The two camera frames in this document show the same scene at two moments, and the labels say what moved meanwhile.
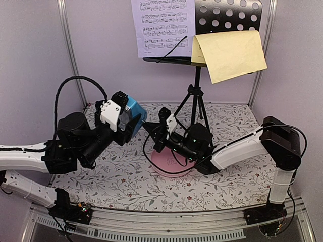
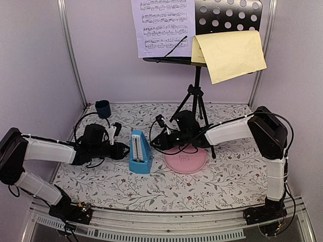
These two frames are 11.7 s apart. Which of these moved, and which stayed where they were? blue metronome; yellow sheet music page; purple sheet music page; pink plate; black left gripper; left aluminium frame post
Moved: pink plate; black left gripper; blue metronome
Stayed: yellow sheet music page; purple sheet music page; left aluminium frame post
